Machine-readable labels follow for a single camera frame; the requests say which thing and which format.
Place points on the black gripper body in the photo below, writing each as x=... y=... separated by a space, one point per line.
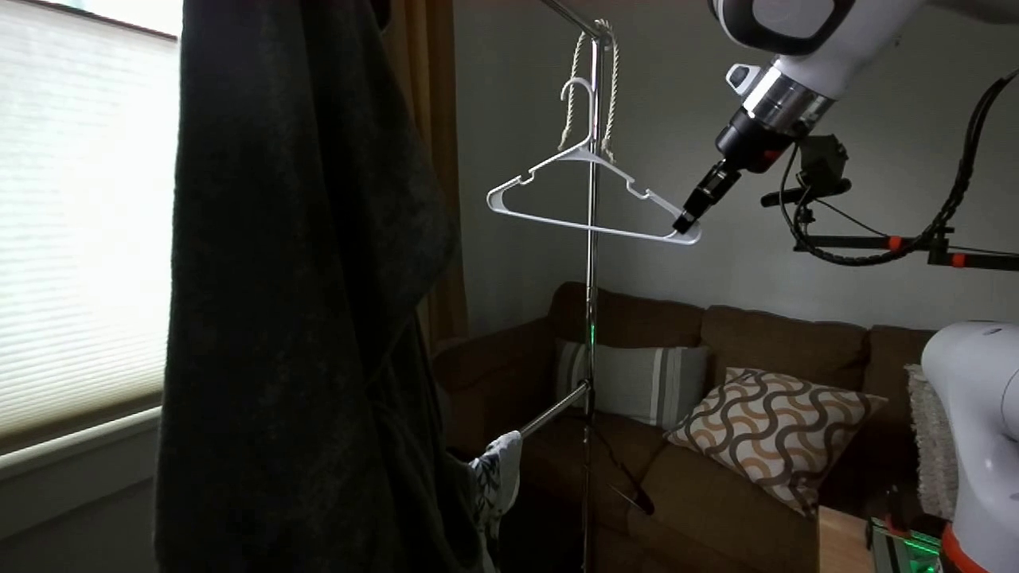
x=742 y=146

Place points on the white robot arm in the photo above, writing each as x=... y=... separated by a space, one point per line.
x=817 y=49

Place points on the metal clothes rack pole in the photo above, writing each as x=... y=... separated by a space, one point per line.
x=589 y=309

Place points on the grey striped pillow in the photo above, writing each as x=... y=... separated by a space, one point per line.
x=653 y=387

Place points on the brown wave patterned pillow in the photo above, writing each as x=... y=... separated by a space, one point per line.
x=776 y=432

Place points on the brown curtain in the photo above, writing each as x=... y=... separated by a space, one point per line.
x=421 y=47

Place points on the white fuzzy blanket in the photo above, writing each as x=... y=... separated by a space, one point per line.
x=936 y=475

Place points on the brown sofa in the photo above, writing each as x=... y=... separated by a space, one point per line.
x=659 y=506

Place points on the patterned white cloth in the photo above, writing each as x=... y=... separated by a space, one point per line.
x=496 y=488

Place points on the dark hanging garment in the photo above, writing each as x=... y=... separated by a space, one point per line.
x=299 y=423

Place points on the white window blind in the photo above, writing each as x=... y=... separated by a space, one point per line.
x=88 y=144

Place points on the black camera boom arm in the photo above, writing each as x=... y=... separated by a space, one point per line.
x=882 y=248

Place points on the top metal rack rail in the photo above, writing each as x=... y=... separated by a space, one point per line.
x=580 y=20

